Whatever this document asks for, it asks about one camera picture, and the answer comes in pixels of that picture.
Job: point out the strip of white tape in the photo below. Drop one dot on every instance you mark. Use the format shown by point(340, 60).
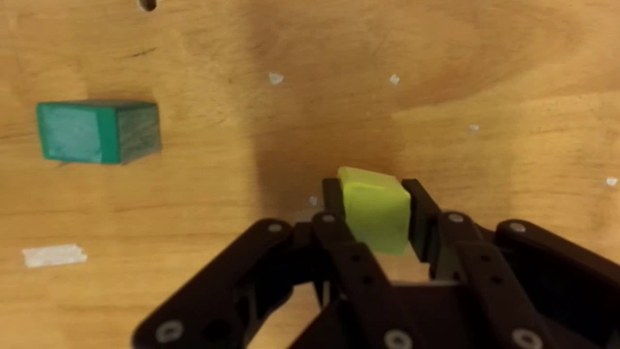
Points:
point(54, 255)

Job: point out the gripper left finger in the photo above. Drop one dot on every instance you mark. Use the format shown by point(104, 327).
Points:
point(271, 276)

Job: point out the green wooden block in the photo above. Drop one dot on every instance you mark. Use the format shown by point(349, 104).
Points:
point(97, 132)

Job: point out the yellow cube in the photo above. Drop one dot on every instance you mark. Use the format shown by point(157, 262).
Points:
point(375, 211)

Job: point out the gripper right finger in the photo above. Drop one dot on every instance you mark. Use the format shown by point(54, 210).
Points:
point(503, 271)

